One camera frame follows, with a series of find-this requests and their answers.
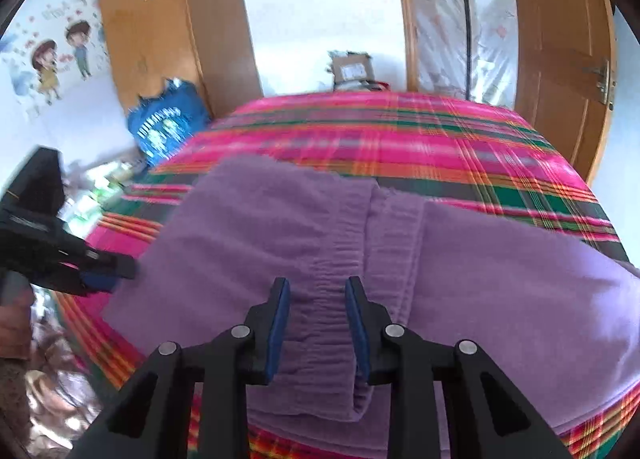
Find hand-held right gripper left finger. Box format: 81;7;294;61
65;276;292;459

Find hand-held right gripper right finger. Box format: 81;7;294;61
344;275;573;459

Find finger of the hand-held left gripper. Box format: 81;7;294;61
60;270;121;296
75;248;140;281

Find purple fleece pants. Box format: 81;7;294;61
102;155;640;459

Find person's left hand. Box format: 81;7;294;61
0;304;35;359

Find shiny brown fabric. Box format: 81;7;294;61
25;329;103;450

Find blue printed tote bag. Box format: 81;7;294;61
126;79;211;167

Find person's floral clothing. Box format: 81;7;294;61
0;356;31;459

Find pink plaid bed sheet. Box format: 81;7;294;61
52;92;640;459

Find wooden wardrobe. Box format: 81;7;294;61
97;0;263;120

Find red storage basket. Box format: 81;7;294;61
332;82;391;92

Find cardboard box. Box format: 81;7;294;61
327;52;375;85

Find printed plastic door curtain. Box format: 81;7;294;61
405;0;518;107

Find wooden door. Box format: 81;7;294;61
502;0;618;185

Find cartoon couple wall sticker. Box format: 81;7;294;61
0;0;108;110

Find wooden door frame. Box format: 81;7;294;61
391;0;420;92

